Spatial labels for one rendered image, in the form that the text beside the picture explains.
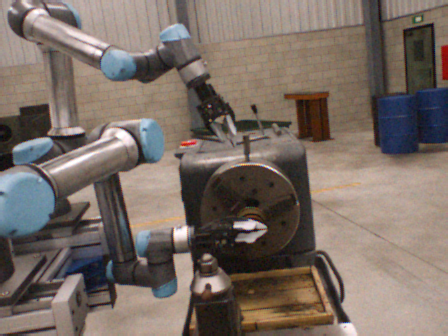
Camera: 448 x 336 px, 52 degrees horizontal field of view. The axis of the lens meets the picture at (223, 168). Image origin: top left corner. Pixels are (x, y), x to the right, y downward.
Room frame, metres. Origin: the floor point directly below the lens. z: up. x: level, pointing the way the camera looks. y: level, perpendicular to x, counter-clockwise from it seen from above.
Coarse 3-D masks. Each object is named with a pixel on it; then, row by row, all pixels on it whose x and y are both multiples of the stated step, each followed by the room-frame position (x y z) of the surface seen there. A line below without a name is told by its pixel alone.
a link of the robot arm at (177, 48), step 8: (176, 24) 1.27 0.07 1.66; (168, 32) 1.26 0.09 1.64; (176, 32) 1.26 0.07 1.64; (184, 32) 1.27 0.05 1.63; (160, 40) 1.29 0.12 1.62; (168, 40) 1.26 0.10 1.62; (176, 40) 1.25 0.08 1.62; (184, 40) 1.26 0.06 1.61; (192, 40) 1.29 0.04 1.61; (160, 48) 1.28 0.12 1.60; (168, 48) 1.27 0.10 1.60; (176, 48) 1.26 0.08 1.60; (184, 48) 1.26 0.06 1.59; (192, 48) 1.27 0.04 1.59; (168, 56) 1.27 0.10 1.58; (176, 56) 1.26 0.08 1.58; (184, 56) 1.25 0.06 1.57; (192, 56) 1.26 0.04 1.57; (200, 56) 1.29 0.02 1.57; (168, 64) 1.29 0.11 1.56; (176, 64) 1.27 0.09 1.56; (184, 64) 1.26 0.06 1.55
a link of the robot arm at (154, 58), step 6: (156, 48) 1.30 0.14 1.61; (150, 54) 1.28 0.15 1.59; (156, 54) 1.29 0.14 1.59; (150, 60) 1.26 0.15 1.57; (156, 60) 1.28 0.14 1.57; (162, 60) 1.28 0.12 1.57; (150, 66) 1.26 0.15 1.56; (156, 66) 1.28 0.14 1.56; (162, 66) 1.29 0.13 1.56; (168, 66) 1.29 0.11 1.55; (150, 72) 1.27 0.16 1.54; (156, 72) 1.29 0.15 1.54; (162, 72) 1.31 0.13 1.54; (144, 78) 1.27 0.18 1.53; (150, 78) 1.32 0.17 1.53; (156, 78) 1.33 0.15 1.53
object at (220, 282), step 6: (222, 270) 0.83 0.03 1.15; (198, 276) 0.81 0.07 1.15; (204, 276) 0.80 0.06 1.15; (210, 276) 0.80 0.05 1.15; (216, 276) 0.80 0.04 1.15; (222, 276) 0.81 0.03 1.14; (192, 282) 0.81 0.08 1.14; (198, 282) 0.80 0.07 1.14; (204, 282) 0.79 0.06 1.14; (210, 282) 0.79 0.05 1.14; (216, 282) 0.79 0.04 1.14; (222, 282) 0.80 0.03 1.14; (228, 282) 0.81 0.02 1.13; (192, 288) 0.80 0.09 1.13; (198, 288) 0.79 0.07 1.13; (204, 288) 0.79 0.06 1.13; (216, 288) 0.79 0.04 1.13; (222, 288) 0.79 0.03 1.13; (228, 288) 0.80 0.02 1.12; (198, 294) 0.79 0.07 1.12; (216, 294) 0.78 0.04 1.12
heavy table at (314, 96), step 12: (288, 96) 10.73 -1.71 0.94; (300, 96) 10.02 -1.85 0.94; (312, 96) 9.47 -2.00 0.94; (324, 96) 9.52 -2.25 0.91; (300, 108) 10.30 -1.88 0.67; (312, 108) 9.53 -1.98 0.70; (324, 108) 9.57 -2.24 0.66; (300, 120) 10.29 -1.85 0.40; (312, 120) 9.58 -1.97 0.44; (324, 120) 9.57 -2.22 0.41; (300, 132) 10.30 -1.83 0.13; (312, 132) 9.64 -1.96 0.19; (324, 132) 9.56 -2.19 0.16
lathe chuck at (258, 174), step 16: (240, 160) 1.48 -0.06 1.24; (256, 160) 1.47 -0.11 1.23; (224, 176) 1.41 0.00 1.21; (240, 176) 1.41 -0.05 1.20; (256, 176) 1.41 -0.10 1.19; (272, 176) 1.40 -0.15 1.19; (208, 192) 1.42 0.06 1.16; (240, 192) 1.41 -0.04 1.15; (256, 192) 1.41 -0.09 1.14; (272, 192) 1.40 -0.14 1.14; (288, 192) 1.40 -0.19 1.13; (208, 208) 1.42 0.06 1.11; (224, 208) 1.41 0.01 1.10; (272, 224) 1.40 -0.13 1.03; (288, 224) 1.40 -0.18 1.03; (272, 240) 1.40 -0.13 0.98; (288, 240) 1.40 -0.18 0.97; (256, 256) 1.41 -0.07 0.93
